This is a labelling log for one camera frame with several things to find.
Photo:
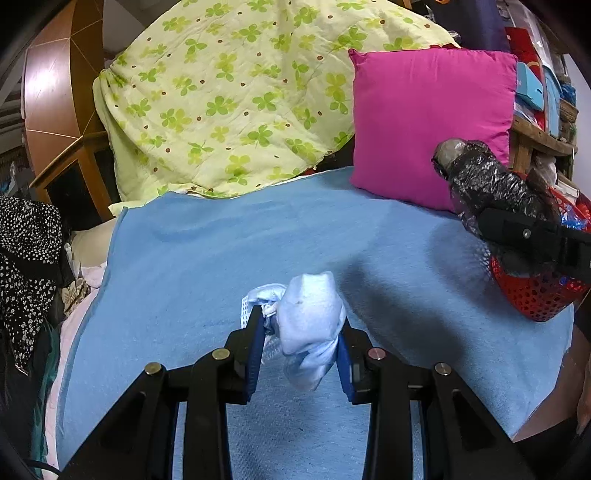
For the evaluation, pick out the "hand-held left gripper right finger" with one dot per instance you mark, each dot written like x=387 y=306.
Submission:
x=344 y=364

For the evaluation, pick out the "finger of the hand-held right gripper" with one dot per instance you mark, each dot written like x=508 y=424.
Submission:
x=512 y=228

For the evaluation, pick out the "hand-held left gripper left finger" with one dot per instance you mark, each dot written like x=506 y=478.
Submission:
x=254 y=355

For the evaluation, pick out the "black plastic bag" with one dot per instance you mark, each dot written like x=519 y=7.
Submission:
x=489 y=184

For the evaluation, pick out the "red plastic mesh basket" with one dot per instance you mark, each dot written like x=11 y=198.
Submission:
x=535 y=295

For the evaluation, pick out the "light blue cloth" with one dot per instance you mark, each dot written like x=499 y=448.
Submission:
x=309 y=314

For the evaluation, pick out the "blue plastic wrapper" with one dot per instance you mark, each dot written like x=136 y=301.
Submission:
x=575 y=219

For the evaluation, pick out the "wooden table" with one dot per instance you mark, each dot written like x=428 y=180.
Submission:
x=521 y=138

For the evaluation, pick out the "light blue blanket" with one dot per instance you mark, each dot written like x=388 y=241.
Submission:
x=184 y=258

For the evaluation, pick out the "wicker basket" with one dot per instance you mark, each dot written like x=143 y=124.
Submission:
x=568 y=110

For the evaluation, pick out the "blue plastic storage box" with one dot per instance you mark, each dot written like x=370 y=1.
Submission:
x=551 y=101

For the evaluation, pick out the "magenta pillow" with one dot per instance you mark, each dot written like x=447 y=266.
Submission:
x=425 y=124

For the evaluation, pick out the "light blue cardboard box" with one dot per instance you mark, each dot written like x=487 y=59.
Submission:
x=528 y=87

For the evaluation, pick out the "pale pink sheet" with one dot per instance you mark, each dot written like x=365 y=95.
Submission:
x=74 y=332

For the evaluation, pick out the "red gift box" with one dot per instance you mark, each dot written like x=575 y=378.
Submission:
x=521 y=46

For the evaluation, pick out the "cream pillow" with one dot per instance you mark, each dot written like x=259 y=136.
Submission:
x=92 y=244

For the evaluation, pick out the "black white dotted cloth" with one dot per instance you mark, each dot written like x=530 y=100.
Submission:
x=27 y=258

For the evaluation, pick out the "green clover print quilt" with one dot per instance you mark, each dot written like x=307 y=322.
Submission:
x=231 y=92

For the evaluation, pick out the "wooden bed frame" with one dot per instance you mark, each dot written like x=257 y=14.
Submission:
x=51 y=92

